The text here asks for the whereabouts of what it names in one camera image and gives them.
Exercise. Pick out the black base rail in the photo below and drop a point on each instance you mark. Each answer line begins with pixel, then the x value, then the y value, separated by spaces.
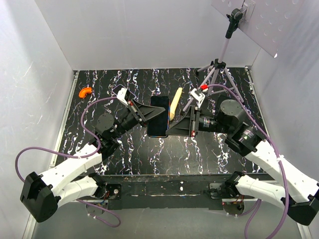
pixel 170 191

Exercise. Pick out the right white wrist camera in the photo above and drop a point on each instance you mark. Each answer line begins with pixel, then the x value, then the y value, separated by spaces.
pixel 199 94

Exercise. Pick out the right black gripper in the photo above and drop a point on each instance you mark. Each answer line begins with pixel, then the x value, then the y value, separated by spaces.
pixel 188 125

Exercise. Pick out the black smartphone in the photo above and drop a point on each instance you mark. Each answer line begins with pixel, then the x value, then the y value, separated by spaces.
pixel 158 126

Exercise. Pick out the cream toy microphone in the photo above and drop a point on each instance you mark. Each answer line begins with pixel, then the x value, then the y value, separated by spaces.
pixel 174 104

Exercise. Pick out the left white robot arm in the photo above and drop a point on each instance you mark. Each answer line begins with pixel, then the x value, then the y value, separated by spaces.
pixel 44 193

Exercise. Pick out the perforated grey board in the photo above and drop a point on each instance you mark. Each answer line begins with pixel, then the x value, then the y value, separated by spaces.
pixel 266 22

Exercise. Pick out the purple cased smartphone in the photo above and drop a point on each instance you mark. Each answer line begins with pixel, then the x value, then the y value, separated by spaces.
pixel 116 89

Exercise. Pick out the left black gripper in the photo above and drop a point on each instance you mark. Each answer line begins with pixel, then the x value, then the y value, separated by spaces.
pixel 144 112

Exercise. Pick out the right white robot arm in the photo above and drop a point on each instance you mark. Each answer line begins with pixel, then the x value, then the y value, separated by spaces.
pixel 295 191

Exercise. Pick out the orange curved plastic piece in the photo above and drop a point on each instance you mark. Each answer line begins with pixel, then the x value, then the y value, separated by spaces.
pixel 84 92

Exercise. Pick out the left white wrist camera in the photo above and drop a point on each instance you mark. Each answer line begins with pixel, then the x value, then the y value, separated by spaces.
pixel 123 96

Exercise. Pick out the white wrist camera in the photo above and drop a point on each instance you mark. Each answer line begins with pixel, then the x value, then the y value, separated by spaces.
pixel 199 94
pixel 123 96

